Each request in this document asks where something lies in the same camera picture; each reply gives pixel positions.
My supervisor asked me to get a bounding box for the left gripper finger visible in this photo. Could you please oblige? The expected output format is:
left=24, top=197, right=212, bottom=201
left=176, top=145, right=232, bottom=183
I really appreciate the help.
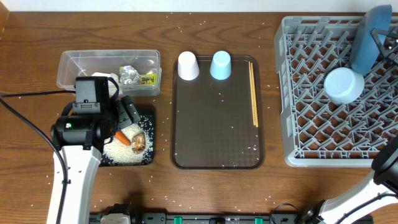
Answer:
left=116, top=100, right=132, bottom=130
left=121, top=96, right=141, bottom=123

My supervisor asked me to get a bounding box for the orange carrot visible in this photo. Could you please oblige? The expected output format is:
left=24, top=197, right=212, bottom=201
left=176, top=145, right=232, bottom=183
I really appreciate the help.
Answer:
left=114, top=131, right=131, bottom=146

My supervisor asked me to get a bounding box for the brown food scrap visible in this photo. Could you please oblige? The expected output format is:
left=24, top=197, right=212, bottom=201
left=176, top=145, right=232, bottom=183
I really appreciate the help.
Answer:
left=132, top=132, right=146, bottom=154

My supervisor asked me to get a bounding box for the dark blue plate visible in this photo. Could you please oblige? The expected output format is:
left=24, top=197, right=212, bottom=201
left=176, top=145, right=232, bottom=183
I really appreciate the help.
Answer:
left=349, top=4, right=392, bottom=75

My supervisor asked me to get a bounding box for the aluminium foil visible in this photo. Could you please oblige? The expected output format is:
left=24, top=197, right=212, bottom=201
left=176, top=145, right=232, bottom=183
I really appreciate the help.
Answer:
left=119, top=65, right=139, bottom=85

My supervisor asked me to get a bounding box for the green yellow snack wrapper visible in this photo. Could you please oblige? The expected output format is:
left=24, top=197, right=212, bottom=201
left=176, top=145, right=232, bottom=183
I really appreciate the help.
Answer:
left=139, top=73, right=157, bottom=85

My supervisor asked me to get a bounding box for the white napkin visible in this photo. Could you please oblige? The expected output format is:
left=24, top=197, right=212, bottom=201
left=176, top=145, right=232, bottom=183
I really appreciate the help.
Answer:
left=92, top=72, right=119, bottom=85

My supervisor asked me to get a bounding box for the light blue bowl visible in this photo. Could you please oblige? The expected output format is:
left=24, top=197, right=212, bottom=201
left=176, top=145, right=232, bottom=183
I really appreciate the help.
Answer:
left=323, top=67, right=364, bottom=104

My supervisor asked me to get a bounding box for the white plastic cup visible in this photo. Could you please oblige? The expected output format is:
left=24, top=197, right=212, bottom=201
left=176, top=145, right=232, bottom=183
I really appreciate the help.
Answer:
left=177, top=51, right=200, bottom=81

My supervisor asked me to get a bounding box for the light blue plastic cup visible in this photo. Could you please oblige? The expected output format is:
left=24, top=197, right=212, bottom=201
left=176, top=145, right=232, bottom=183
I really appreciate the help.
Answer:
left=210, top=50, right=231, bottom=80

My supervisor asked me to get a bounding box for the wooden chopstick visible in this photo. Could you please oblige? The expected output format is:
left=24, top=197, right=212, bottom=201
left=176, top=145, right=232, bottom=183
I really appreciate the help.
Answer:
left=250, top=62, right=259, bottom=128
left=248, top=62, right=258, bottom=128

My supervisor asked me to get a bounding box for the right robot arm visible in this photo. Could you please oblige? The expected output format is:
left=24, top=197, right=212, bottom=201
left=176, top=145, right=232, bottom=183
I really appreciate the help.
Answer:
left=296, top=27, right=397, bottom=223

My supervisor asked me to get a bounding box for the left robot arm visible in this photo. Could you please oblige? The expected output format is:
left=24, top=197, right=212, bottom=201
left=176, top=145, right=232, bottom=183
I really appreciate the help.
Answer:
left=47, top=96, right=140, bottom=223

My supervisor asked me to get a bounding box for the black tray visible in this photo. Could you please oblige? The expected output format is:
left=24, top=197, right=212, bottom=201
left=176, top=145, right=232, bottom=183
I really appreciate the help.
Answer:
left=99, top=104, right=156, bottom=167

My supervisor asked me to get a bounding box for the pile of rice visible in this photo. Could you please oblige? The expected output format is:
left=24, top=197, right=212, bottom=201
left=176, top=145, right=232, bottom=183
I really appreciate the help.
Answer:
left=103, top=119, right=154, bottom=166

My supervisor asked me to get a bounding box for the clear plastic container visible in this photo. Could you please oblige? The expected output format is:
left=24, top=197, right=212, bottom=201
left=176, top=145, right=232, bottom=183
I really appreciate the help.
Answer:
left=57, top=49, right=162, bottom=96

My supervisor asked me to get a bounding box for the dark brown serving tray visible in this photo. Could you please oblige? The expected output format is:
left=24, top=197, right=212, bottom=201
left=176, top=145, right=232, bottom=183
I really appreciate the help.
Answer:
left=170, top=55, right=265, bottom=170

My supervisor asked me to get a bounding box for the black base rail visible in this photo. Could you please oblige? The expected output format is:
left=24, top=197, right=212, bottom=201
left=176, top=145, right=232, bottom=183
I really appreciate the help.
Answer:
left=88, top=204, right=299, bottom=224

